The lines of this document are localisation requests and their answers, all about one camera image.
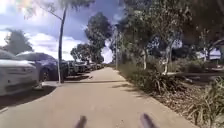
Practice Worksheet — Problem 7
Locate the round distant tree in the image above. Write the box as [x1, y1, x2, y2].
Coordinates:
[69, 43, 101, 65]

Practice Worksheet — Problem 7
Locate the tan paved path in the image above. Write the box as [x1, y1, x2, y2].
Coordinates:
[0, 66, 201, 128]

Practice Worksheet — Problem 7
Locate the row of bushes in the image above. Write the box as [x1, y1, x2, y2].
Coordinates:
[116, 58, 224, 128]

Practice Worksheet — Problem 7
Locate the slim trunk tree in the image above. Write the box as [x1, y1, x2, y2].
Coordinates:
[19, 0, 96, 84]

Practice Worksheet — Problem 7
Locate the row of trees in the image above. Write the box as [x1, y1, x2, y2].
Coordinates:
[109, 0, 224, 76]

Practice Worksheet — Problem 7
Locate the brown mulch bed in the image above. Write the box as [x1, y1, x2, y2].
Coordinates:
[146, 71, 224, 128]

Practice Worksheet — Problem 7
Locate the row of parked cars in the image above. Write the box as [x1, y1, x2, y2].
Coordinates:
[0, 49, 108, 98]

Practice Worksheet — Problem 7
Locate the shelter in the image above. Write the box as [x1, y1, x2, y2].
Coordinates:
[197, 37, 224, 68]

